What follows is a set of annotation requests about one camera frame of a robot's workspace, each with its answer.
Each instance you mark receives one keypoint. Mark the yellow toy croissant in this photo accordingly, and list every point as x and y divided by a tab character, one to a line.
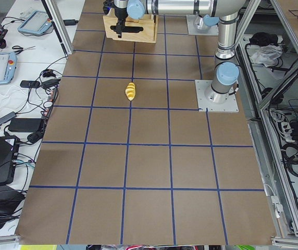
130	91

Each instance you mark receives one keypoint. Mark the white power strip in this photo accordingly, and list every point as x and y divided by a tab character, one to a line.
286	132

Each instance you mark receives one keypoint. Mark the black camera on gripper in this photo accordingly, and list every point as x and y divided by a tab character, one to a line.
107	6

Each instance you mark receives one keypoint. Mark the white crumpled cloth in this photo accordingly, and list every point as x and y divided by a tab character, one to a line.
267	55

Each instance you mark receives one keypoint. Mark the upper blue teach pendant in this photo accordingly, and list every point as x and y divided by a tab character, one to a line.
37	24

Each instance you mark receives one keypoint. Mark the black power adapter brick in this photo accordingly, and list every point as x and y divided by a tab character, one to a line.
25	124

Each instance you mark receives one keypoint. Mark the wooden drawer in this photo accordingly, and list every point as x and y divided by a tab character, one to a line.
110	22

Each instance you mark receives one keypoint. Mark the aluminium frame post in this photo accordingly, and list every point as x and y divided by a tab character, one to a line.
56	19

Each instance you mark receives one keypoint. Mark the grey usb hub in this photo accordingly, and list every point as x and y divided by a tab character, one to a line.
8	117

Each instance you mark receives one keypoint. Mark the black handled scissors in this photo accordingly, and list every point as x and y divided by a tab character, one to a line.
19	49

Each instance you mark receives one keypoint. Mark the wooden drawer cabinet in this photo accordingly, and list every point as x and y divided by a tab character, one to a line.
149	23

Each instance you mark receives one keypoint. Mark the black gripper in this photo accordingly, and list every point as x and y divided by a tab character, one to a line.
120	13

